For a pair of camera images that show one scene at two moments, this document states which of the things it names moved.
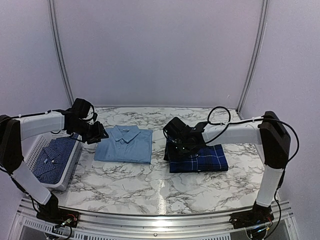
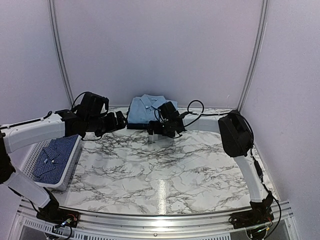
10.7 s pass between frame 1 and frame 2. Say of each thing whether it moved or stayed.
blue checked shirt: stayed
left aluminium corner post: stayed
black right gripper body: moved
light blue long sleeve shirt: moved
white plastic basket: stayed
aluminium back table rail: stayed
